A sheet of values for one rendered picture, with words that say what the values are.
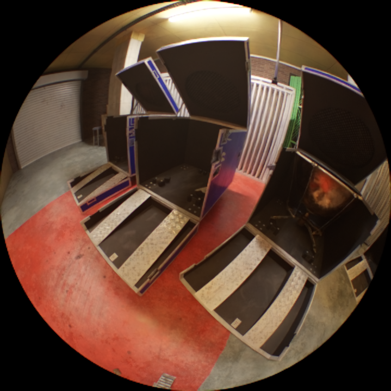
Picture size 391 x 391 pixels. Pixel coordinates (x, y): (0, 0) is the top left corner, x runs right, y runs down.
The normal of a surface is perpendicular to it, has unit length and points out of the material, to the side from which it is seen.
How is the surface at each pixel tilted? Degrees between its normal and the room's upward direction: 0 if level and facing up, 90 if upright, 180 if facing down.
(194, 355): 0
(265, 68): 90
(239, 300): 1
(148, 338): 0
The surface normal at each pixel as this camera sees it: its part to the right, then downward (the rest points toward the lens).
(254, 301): 0.13, -0.80
